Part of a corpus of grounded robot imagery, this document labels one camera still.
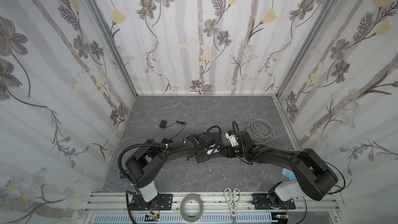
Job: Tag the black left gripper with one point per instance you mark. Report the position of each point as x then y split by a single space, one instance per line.
208 144

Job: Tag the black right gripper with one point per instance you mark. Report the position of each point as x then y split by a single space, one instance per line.
229 151

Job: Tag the black power adapter with cable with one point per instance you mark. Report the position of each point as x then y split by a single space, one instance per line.
163 125

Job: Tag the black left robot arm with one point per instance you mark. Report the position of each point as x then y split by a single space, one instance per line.
141 163

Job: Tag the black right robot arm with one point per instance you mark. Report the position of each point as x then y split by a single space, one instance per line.
314 177

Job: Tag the clear tape roll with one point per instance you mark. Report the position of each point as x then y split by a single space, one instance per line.
191 208

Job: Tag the blue face mask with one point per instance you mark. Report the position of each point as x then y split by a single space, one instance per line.
289 174

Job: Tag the small blue box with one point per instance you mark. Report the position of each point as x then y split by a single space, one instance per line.
122 174

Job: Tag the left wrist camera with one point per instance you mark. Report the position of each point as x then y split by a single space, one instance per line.
212 150

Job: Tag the white handled scissors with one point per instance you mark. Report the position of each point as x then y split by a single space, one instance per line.
232 197

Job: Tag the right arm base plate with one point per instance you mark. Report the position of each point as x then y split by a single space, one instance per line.
271 202

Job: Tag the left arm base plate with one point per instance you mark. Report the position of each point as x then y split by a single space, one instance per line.
162 202

